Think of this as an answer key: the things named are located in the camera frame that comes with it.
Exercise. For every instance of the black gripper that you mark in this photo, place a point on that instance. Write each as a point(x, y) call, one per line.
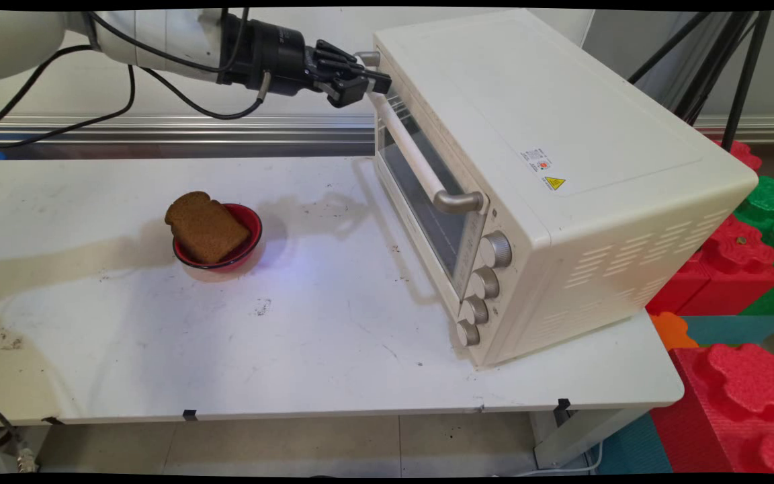
point(286, 60)

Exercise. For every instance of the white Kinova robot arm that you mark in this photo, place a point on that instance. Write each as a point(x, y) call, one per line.
point(158, 37)

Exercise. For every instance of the red bowl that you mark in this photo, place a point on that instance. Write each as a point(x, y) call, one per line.
point(250, 225)

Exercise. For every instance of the brown bread slice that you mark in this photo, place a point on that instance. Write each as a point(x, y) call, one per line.
point(207, 228)

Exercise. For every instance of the white label sticker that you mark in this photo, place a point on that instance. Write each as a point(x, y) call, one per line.
point(537, 160)

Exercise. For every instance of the cream toaster oven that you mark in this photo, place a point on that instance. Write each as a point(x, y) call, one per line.
point(562, 134)

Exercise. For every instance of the silver oven knob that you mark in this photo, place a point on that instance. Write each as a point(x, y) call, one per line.
point(467, 333)
point(486, 283)
point(496, 250)
point(475, 311)

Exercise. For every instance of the yellow warning sticker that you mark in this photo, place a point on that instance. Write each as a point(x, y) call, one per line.
point(555, 183)

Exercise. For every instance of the black table edge clip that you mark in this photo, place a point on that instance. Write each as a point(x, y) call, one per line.
point(563, 404)
point(190, 414)
point(53, 421)

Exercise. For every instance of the black tripod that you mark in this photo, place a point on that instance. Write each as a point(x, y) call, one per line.
point(743, 81)

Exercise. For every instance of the small red foam block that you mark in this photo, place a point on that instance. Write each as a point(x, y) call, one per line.
point(743, 154)

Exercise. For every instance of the orange foam block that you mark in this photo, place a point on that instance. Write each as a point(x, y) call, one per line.
point(672, 331)

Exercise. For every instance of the white table leg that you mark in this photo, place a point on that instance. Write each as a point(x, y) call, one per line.
point(575, 437)

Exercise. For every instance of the green foam block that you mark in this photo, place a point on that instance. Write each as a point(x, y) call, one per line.
point(770, 202)

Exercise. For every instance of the teal foam block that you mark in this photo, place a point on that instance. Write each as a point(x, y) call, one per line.
point(736, 328)

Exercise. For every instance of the teal foam mat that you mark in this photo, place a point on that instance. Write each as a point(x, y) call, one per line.
point(632, 447)

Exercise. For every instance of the large red foam block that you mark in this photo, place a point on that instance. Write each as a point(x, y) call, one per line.
point(743, 403)

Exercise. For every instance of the aluminium rail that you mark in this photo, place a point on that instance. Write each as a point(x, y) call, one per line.
point(279, 129)

